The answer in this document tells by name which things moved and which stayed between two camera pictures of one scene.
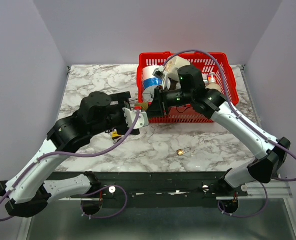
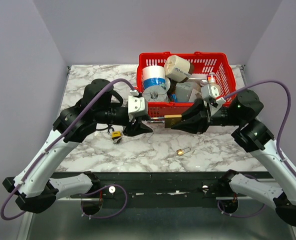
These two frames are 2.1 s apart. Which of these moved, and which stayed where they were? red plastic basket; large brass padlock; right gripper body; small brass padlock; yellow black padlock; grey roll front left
Moved: large brass padlock; right gripper body
Stayed: red plastic basket; small brass padlock; grey roll front left; yellow black padlock
